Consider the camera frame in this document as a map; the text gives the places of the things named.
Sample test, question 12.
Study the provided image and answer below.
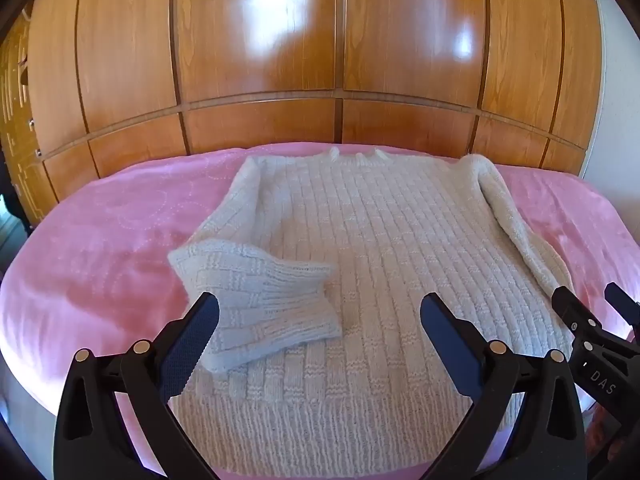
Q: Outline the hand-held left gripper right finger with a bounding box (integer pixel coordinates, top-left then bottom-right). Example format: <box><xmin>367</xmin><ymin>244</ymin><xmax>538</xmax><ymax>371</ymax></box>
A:
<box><xmin>419</xmin><ymin>292</ymin><xmax>586</xmax><ymax>480</ymax></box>

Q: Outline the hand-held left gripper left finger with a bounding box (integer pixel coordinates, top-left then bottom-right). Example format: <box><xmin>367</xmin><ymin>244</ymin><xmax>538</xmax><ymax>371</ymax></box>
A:
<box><xmin>52</xmin><ymin>291</ymin><xmax>221</xmax><ymax>480</ymax></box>

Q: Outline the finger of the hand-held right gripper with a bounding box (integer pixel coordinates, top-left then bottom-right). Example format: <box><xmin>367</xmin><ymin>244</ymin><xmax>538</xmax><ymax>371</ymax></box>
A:
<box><xmin>551</xmin><ymin>285</ymin><xmax>602</xmax><ymax>343</ymax></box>
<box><xmin>603</xmin><ymin>282</ymin><xmax>640</xmax><ymax>335</ymax></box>

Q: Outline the white knitted sweater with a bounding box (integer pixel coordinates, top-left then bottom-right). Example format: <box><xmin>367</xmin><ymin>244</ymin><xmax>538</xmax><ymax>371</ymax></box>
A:
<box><xmin>167</xmin><ymin>147</ymin><xmax>576</xmax><ymax>466</ymax></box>

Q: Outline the pink blanket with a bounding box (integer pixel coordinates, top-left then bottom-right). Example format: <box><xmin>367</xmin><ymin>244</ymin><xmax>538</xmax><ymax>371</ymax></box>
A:
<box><xmin>0</xmin><ymin>142</ymin><xmax>640</xmax><ymax>480</ymax></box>

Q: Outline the wooden wardrobe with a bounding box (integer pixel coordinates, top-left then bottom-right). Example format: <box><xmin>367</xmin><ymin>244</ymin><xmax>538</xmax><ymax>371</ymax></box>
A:
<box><xmin>25</xmin><ymin>0</ymin><xmax>601</xmax><ymax>216</ymax></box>

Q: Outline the wooden dresser with knobs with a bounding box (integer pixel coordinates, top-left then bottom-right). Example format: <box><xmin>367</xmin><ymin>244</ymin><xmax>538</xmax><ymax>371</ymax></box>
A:
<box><xmin>0</xmin><ymin>10</ymin><xmax>57</xmax><ymax>226</ymax></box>

